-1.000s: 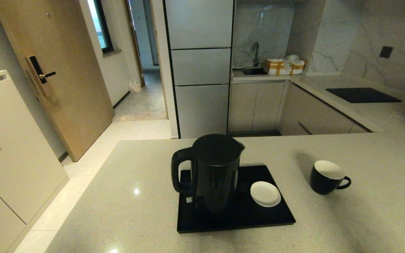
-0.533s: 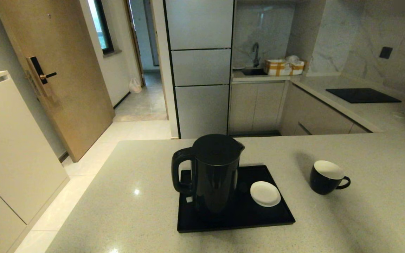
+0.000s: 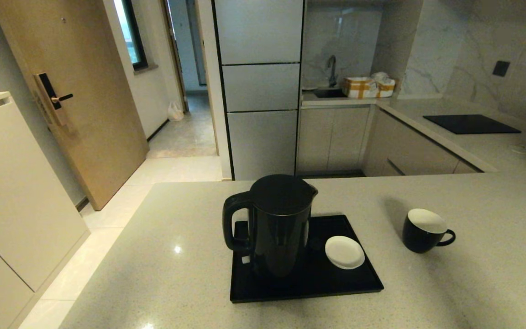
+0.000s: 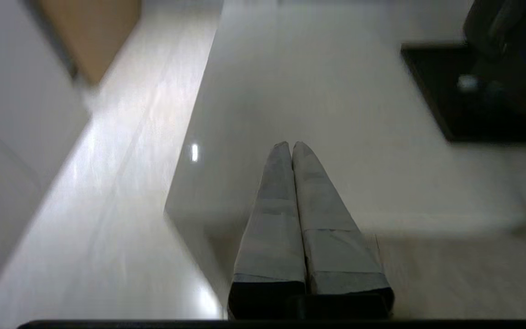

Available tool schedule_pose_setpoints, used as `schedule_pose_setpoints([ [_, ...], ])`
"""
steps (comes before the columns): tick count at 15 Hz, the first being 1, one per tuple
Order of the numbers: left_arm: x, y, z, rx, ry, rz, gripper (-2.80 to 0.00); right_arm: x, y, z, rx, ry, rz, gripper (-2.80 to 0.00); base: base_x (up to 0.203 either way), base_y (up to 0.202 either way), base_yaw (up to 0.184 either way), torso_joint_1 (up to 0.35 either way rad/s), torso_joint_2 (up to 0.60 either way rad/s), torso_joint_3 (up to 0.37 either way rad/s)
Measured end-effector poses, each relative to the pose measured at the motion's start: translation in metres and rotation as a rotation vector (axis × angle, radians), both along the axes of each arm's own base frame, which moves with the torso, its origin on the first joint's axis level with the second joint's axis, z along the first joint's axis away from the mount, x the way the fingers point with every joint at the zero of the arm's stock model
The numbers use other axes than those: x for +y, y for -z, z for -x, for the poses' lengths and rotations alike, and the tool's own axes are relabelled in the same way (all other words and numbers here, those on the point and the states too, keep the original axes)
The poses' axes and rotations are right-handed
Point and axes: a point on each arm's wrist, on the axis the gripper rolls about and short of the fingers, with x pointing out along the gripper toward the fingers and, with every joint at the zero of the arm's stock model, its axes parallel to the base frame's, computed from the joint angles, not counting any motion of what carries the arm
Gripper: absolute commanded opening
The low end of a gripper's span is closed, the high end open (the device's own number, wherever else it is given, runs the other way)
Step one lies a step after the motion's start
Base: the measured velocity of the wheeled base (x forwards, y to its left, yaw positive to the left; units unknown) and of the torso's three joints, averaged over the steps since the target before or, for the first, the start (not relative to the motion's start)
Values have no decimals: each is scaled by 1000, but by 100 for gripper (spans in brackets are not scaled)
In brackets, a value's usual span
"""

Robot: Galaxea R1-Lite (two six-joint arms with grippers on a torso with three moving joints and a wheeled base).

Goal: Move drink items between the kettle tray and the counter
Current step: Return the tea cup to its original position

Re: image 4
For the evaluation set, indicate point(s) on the black electric kettle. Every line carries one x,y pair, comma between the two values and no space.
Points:
518,55

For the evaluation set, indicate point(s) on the light wooden door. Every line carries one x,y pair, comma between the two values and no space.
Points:
94,32

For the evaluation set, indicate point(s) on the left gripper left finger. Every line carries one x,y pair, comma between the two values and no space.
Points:
272,228

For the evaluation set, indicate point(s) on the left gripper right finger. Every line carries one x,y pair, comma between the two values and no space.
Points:
331,237

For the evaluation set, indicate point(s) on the black rectangular serving tray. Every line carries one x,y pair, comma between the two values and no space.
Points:
441,91

